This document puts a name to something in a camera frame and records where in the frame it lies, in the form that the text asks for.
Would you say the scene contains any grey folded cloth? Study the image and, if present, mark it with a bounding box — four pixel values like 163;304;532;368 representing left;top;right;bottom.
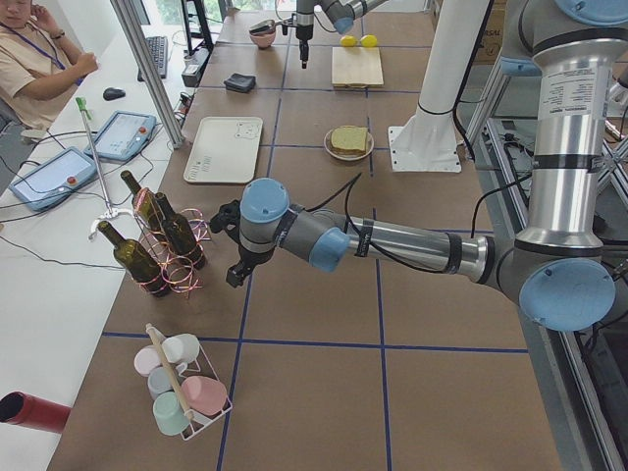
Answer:
224;73;256;93

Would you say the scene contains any grey cup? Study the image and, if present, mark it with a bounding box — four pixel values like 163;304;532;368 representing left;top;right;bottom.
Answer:
147;367;173;400

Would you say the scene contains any yellow lemon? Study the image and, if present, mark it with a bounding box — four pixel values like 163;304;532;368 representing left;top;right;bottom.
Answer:
340;34;358;47
360;34;379;48

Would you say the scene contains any red cylinder tube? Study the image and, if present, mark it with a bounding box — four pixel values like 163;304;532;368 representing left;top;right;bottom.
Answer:
1;392;72;434

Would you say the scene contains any wooden cutting board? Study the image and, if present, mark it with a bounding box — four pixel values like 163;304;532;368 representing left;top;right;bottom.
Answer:
331;47;384;88

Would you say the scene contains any blue teach pendant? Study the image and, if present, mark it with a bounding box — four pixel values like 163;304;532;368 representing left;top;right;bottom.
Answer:
93;110;157;163
9;147;97;212

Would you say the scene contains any brown wine bottle middle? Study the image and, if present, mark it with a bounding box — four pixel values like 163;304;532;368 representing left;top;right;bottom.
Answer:
155;192;206;269

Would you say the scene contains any bread slice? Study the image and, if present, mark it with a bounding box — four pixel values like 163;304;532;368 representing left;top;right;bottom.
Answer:
328;147;370;161
330;126;368;153

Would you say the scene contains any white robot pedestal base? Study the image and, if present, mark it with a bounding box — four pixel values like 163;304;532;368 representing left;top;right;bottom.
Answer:
389;0;492;173

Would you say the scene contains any cardboard box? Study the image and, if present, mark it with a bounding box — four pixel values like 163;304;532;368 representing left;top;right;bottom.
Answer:
431;0;509;66

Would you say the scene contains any brown wine bottle front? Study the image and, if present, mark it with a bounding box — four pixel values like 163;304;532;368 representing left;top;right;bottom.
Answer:
97;221;171;297

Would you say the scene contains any black keyboard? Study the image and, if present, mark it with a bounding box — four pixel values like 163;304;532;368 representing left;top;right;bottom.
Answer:
145;35;168;79

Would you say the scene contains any copper wire bottle rack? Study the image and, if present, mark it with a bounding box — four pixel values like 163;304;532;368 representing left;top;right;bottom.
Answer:
132;187;203;297

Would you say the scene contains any white wire cup rack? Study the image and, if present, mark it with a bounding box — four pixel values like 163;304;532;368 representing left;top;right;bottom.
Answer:
134;324;233;441

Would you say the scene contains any brown wine bottle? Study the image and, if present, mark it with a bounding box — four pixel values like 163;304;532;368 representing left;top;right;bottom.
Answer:
97;221;171;297
155;192;206;269
121;170;161;232

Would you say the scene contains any yellow lemon left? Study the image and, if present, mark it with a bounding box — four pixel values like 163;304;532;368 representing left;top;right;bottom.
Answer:
340;34;358;47

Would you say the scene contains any aluminium frame post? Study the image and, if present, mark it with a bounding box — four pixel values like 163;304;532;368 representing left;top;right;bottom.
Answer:
110;0;184;149

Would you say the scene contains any light pink cup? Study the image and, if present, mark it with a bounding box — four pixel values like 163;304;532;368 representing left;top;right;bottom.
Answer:
133;345;162;378

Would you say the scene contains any cream bear tray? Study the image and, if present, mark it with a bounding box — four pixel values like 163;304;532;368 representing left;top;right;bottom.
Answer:
183;117;263;184

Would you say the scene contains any mint green cup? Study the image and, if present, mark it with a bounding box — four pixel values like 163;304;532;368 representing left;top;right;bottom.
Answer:
152;391;190;437

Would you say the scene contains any blue teach pendant near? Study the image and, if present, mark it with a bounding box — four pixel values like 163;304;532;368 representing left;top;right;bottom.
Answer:
9;147;97;212

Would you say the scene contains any brown wine bottle back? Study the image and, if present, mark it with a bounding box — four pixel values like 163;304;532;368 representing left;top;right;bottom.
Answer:
121;170;161;232

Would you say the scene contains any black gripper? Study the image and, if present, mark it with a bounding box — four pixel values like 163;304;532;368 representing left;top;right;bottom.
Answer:
281;12;314;68
210;199;275;288

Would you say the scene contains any white cup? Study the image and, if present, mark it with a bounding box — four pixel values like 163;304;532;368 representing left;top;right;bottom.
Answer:
161;334;200;364

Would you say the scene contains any grey power strip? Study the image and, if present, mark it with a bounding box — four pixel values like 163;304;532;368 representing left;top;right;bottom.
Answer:
182;47;210;88

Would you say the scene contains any seated person beige shirt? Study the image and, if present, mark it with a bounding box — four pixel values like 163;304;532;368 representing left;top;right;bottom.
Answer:
1;1;98;131

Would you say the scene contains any metal scoop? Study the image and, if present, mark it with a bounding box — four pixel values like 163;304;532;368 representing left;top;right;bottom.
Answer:
248;19;294;36

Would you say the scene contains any blue teach pendant far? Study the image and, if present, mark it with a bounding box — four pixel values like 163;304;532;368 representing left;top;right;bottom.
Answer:
93;110;157;163

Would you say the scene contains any black computer mouse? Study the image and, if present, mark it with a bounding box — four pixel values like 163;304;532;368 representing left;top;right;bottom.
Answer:
102;87;127;101

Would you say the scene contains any metal stand with green clip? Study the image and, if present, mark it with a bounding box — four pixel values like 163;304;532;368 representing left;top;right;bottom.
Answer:
76;97;133;240

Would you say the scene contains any yellow lemon right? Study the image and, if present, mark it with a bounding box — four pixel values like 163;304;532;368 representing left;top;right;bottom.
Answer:
360;34;379;48

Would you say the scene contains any pink bowl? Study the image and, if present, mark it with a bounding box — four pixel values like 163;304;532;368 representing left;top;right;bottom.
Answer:
249;29;276;49

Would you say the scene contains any white round plate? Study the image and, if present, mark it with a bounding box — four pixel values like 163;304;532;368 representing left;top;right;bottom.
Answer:
324;126;374;162

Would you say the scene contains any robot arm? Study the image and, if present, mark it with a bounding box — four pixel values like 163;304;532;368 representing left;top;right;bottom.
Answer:
279;0;386;69
209;1;627;332

